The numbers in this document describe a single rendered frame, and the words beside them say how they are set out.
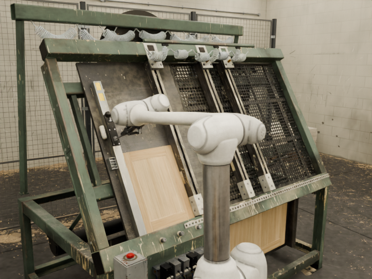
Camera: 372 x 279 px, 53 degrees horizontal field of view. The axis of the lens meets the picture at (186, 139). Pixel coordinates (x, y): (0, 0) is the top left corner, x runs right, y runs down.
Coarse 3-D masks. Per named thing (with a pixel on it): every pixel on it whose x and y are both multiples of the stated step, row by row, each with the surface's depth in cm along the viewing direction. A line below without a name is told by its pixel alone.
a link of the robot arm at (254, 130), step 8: (240, 120) 139; (248, 120) 142; (256, 120) 142; (248, 128) 140; (256, 128) 140; (264, 128) 143; (248, 136) 141; (256, 136) 140; (264, 136) 144; (240, 144) 142
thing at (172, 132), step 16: (144, 48) 250; (144, 64) 256; (160, 64) 253; (160, 80) 253; (176, 128) 246; (176, 144) 241; (176, 160) 243; (192, 176) 239; (192, 192) 235; (192, 208) 237
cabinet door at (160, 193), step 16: (128, 160) 223; (144, 160) 230; (160, 160) 236; (144, 176) 225; (160, 176) 232; (176, 176) 238; (144, 192) 221; (160, 192) 228; (176, 192) 234; (144, 208) 217; (160, 208) 224; (176, 208) 230; (144, 224) 214; (160, 224) 219
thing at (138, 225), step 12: (96, 96) 225; (108, 108) 225; (108, 144) 221; (120, 156) 218; (120, 168) 215; (120, 180) 216; (132, 192) 214; (132, 204) 211; (132, 216) 210; (144, 228) 210
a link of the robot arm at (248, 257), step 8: (240, 248) 156; (248, 248) 156; (256, 248) 157; (232, 256) 156; (240, 256) 153; (248, 256) 152; (256, 256) 153; (264, 256) 157; (240, 264) 152; (248, 264) 152; (256, 264) 152; (264, 264) 154; (248, 272) 150; (256, 272) 151; (264, 272) 155
